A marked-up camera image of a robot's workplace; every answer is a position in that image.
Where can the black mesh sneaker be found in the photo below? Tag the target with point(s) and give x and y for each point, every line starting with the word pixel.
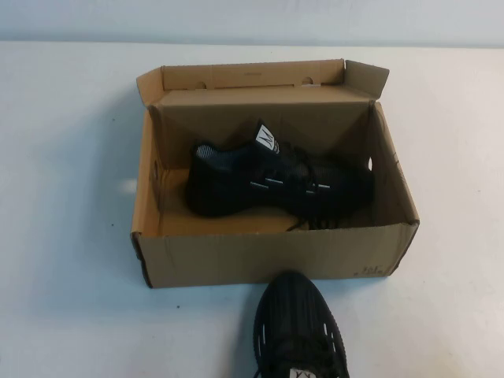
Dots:
pixel 220 189
pixel 295 315

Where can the brown cardboard shoe box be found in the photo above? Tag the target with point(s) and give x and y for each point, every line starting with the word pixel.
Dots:
pixel 236 256

